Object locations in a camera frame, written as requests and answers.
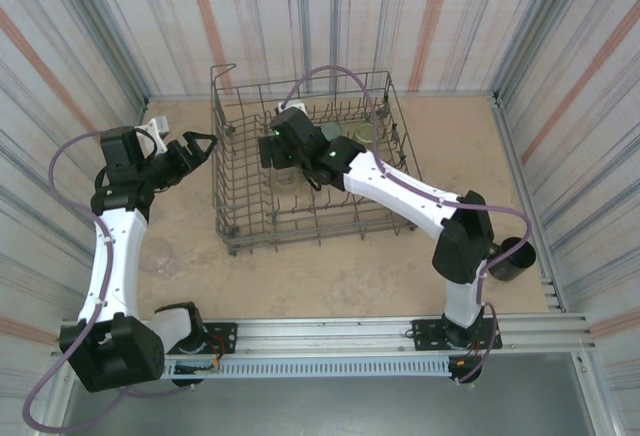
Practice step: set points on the teal textured plastic cup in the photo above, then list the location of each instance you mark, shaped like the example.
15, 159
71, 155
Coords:
331, 131

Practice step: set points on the yellow translucent cup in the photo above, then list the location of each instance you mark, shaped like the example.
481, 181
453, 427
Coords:
286, 185

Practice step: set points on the green translucent cup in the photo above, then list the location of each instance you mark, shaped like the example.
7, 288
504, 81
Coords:
365, 132

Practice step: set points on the black mug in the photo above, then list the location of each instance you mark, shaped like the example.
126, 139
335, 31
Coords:
515, 261

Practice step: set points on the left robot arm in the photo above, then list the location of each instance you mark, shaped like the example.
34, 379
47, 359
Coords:
120, 256

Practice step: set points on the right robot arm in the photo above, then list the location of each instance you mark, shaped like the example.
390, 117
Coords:
410, 191

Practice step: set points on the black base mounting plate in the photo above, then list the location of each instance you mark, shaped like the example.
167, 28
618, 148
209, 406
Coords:
427, 333
222, 338

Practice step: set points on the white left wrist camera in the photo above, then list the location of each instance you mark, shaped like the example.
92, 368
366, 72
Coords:
159, 126

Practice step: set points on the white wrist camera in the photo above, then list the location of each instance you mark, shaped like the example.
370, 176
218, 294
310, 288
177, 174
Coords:
296, 105
159, 126

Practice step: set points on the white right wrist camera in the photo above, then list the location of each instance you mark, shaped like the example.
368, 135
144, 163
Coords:
296, 105

